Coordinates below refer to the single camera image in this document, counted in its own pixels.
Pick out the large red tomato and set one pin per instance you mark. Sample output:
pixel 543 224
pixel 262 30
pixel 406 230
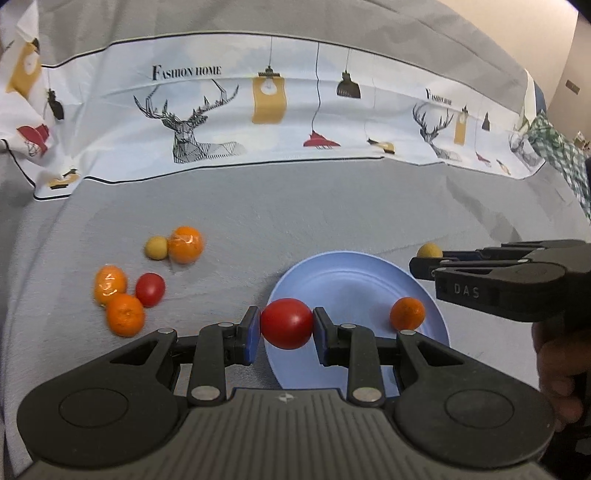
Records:
pixel 287 324

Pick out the person's right hand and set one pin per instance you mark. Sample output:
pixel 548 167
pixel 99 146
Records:
pixel 551 369

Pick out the small yellow fruit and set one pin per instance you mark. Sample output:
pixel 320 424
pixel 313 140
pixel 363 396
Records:
pixel 156 248
pixel 429 250

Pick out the wall switch plate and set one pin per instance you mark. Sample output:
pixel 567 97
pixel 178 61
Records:
pixel 572 86

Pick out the grey printed blanket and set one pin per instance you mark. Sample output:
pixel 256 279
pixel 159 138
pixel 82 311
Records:
pixel 277 207

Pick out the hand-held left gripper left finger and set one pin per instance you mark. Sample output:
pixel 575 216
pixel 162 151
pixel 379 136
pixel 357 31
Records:
pixel 251 336

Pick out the plastic-wrapped orange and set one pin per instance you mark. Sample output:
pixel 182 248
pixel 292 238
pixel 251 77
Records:
pixel 110 286
pixel 186 245

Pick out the small red tomato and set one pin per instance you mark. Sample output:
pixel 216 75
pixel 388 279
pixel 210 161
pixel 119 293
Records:
pixel 150 290

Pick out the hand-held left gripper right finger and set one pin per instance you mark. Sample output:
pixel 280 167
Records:
pixel 321 338

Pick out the blue plate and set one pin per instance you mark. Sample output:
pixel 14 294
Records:
pixel 351 286

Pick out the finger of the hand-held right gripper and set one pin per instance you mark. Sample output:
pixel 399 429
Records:
pixel 498 288
pixel 422 267

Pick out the bare orange mandarin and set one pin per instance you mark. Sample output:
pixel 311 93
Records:
pixel 125 315
pixel 407 314

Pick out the green checked cloth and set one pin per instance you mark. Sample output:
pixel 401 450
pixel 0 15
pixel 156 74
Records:
pixel 561 152

